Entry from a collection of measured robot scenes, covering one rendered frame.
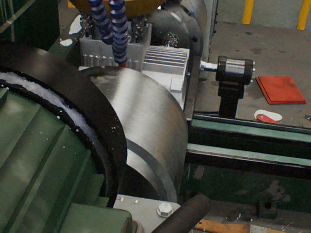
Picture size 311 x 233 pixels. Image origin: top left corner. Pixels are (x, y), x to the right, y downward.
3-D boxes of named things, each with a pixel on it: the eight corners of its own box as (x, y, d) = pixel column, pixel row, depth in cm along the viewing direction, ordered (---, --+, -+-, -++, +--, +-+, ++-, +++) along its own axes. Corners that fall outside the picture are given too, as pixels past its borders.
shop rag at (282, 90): (306, 104, 131) (307, 101, 130) (267, 104, 130) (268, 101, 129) (290, 78, 143) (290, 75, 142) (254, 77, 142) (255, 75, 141)
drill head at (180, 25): (90, 101, 106) (85, 1, 91) (126, 30, 139) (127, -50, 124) (194, 114, 104) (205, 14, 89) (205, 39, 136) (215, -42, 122)
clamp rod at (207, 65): (198, 71, 102) (198, 64, 101) (198, 67, 103) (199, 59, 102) (232, 75, 101) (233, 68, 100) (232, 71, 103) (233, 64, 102)
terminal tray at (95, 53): (80, 72, 86) (78, 39, 81) (95, 48, 94) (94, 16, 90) (141, 80, 84) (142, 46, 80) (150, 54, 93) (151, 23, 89)
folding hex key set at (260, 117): (252, 121, 122) (253, 116, 121) (259, 117, 124) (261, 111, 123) (278, 137, 117) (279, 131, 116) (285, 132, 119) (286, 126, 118)
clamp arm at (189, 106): (189, 66, 105) (177, 130, 84) (191, 55, 103) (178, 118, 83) (204, 68, 104) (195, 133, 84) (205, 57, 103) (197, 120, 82)
